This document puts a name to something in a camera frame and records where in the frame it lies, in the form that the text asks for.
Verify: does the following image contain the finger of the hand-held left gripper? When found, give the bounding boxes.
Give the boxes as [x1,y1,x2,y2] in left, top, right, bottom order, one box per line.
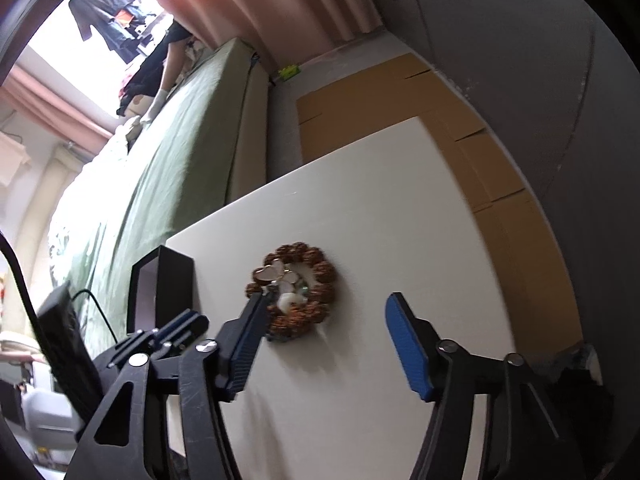
[107,329,168,368]
[150,309,210,348]

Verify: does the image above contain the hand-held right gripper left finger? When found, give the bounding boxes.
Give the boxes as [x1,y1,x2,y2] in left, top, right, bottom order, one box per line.
[65,292,273,480]

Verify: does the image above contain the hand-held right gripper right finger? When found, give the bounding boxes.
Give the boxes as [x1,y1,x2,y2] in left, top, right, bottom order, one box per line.
[384,291,566,480]

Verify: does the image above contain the black jewelry box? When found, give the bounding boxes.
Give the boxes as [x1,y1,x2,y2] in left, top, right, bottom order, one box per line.
[127,246,196,336]

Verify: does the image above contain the white shell bracelet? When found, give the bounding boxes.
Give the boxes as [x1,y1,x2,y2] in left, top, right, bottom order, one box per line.
[252,259,312,311]

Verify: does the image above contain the brown bead bracelet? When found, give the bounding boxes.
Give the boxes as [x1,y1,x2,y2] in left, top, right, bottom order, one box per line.
[245,242,338,343]

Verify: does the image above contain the green patterned duvet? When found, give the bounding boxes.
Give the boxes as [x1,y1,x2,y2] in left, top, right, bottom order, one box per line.
[47,130,138,286]

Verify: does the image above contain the green bed sheet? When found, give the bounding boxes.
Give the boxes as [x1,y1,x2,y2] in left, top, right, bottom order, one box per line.
[47,40,251,333]

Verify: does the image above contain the brown cardboard floor sheets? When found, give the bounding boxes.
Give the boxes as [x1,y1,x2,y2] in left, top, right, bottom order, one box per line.
[296,52,586,366]

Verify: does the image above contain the beige hanging cloth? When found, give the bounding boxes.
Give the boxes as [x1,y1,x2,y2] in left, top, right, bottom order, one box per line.
[0,132,31,186]

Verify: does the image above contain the white pillow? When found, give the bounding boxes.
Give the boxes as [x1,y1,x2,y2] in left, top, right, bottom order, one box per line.
[112,115,144,142]

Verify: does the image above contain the dark clothes pile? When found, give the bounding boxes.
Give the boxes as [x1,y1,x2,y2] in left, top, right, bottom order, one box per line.
[116,55,167,116]

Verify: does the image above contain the narrow pink curtain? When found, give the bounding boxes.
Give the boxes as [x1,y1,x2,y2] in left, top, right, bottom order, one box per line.
[0,67,113,151]

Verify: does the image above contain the grey wardrobe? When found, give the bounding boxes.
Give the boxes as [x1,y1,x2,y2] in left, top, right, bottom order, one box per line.
[400,0,640,376]

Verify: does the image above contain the dark hanging clothes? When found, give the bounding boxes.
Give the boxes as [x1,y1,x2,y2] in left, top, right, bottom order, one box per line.
[67,0,171,63]

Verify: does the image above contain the thin black cable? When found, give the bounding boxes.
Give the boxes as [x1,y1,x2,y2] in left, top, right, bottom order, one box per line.
[70,288,123,343]

